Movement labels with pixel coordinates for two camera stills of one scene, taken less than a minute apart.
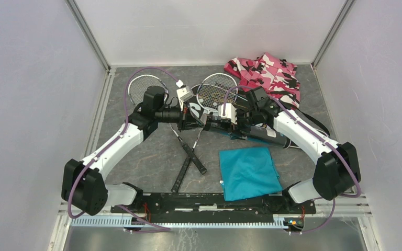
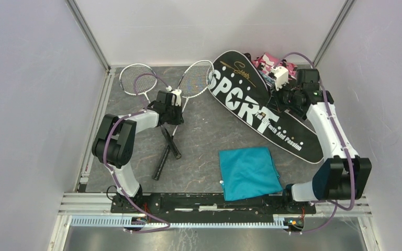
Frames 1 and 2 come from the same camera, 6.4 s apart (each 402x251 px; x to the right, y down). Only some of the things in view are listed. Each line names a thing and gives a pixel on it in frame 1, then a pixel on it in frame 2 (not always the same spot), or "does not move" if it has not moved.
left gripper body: (183, 117) → (174, 113)
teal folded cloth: (248, 172) does not move
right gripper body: (245, 120) → (287, 97)
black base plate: (210, 206) does not move
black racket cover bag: (201, 113) → (236, 80)
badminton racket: (213, 90) → (194, 79)
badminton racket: (136, 91) → (140, 79)
